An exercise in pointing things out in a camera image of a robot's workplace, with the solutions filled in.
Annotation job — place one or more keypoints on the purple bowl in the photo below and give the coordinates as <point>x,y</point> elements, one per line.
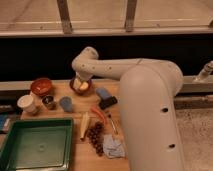
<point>78,91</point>

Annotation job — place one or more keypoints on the orange carrot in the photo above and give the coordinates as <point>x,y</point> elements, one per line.
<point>99,114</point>

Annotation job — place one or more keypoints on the white paper cup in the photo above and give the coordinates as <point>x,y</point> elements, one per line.
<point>27,104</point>

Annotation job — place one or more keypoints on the crumpled blue cloth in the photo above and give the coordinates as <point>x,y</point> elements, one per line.
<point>113,148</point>

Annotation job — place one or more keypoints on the green plastic tray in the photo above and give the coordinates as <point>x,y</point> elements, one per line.
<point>38,145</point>

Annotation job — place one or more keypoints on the blue object at left edge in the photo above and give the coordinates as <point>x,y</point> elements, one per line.
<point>4,122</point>

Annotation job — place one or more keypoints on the bunch of red grapes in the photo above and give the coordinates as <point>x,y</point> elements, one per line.
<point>94,135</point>

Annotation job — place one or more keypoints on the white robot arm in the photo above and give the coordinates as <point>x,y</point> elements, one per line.
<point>147,88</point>

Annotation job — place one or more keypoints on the small metal cup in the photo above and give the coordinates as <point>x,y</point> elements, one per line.
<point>48,102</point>

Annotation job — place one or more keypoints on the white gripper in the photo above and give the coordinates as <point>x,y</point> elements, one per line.
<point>83,77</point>

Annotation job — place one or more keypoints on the yellow apple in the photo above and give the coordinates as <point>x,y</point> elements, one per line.
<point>84,86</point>

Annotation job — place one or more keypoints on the red bowl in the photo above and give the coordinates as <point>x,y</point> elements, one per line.
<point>41,86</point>

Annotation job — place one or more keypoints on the blue plastic cup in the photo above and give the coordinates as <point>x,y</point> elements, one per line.
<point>66,103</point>

